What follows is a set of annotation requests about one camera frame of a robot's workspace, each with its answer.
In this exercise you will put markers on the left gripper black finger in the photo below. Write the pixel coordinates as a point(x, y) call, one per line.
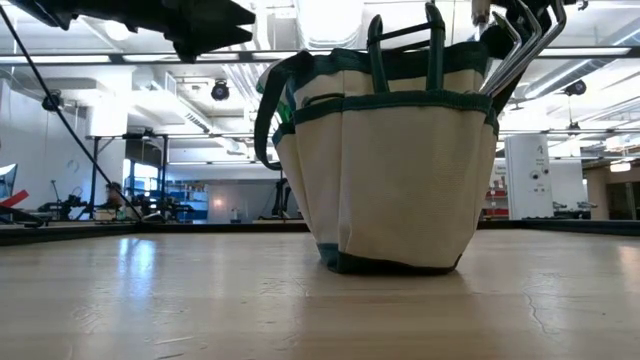
point(200, 42)
point(215, 15)

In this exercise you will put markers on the green pruning shears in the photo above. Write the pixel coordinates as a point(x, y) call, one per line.
point(436, 50)

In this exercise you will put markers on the beige green gardening bag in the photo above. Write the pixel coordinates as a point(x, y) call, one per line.
point(400, 190)

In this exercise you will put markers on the black background robot arm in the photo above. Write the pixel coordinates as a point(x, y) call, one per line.
point(280, 197)
point(165, 205)
point(65, 205)

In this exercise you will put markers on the black overhead beam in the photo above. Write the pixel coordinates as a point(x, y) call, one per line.
point(240, 56)

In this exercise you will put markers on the white background cabinet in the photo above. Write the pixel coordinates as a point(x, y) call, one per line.
point(525, 165)

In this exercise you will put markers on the blue background rack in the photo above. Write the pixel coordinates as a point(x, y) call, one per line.
point(197, 205)

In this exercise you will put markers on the person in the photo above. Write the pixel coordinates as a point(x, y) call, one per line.
point(114, 197)

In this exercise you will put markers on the background monitor screen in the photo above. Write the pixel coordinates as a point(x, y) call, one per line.
point(7, 182)

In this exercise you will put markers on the red background object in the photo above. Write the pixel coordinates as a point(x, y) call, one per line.
point(17, 197)

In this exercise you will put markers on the red background boxes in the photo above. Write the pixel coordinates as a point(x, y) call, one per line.
point(496, 212)

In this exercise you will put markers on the black ceiling dome camera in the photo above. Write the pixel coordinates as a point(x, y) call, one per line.
point(576, 87)
point(220, 91)
point(52, 102)

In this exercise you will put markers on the black background stand frame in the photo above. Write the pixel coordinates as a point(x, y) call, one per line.
point(200, 135)

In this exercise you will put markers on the black aluminium table frame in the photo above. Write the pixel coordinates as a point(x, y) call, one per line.
point(225, 227)

